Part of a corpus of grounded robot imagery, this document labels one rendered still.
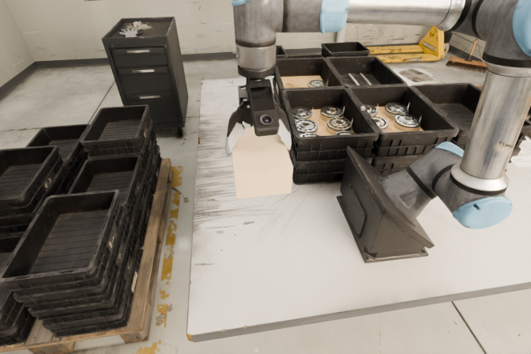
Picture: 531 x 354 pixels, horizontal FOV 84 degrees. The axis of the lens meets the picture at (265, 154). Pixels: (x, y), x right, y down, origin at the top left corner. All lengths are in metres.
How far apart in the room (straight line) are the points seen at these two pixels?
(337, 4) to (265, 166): 0.32
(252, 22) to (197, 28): 3.95
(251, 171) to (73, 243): 1.02
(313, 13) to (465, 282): 0.86
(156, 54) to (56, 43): 2.65
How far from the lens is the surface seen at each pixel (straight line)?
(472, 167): 0.82
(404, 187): 0.95
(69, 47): 4.93
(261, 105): 0.55
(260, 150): 0.65
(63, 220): 1.60
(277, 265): 0.95
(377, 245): 0.95
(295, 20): 0.54
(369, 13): 0.70
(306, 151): 1.07
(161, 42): 2.41
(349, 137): 1.08
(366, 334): 1.68
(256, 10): 0.53
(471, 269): 1.13
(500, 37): 0.71
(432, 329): 1.81
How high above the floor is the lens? 1.51
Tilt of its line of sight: 37 degrees down
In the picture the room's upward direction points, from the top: straight up
